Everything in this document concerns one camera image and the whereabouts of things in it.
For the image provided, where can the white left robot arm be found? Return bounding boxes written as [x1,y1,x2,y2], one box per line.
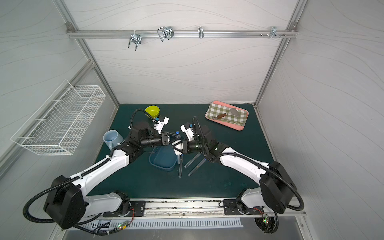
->
[23,118,182,230]

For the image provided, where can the metal bracket hook right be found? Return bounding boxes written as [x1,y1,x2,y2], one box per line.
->
[260,26,286,39]

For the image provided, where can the white wire basket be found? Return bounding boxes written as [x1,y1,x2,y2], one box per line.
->
[11,80,106,156]

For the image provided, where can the metal clamp hook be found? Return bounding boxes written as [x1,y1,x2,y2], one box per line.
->
[157,26,175,42]

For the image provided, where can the metal U-bolt hook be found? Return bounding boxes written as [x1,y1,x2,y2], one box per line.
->
[128,32,142,51]

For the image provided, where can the green checkered cloth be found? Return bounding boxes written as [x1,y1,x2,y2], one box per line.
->
[205,103,249,126]

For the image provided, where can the white slotted cable duct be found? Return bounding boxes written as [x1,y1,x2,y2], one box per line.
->
[82,218,244,231]

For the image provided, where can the small metal ring hook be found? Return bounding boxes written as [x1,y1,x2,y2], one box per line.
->
[198,27,204,39]

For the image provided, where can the light blue ribbed mug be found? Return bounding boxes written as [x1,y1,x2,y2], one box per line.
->
[103,130,124,150]

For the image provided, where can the spatula with wooden handle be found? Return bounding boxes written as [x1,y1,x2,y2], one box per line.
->
[213,108,240,120]

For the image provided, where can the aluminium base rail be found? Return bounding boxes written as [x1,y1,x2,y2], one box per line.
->
[101,196,307,218]

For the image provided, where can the blue translucent plastic container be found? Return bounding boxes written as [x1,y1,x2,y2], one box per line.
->
[149,146,178,172]

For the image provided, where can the uncapped clear test tube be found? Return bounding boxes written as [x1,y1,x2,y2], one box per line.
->
[178,160,183,179]

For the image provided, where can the test tube with blue cap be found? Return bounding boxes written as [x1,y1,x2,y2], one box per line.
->
[184,154,201,169]

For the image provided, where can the yellow-green plastic bowl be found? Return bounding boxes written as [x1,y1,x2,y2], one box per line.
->
[145,105,160,119]

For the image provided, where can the aluminium top rail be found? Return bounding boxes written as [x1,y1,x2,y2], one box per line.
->
[67,29,299,39]

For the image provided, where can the pink tray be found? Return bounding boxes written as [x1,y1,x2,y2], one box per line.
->
[205,101,249,131]

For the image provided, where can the black cooling fan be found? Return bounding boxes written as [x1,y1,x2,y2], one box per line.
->
[255,217,279,234]

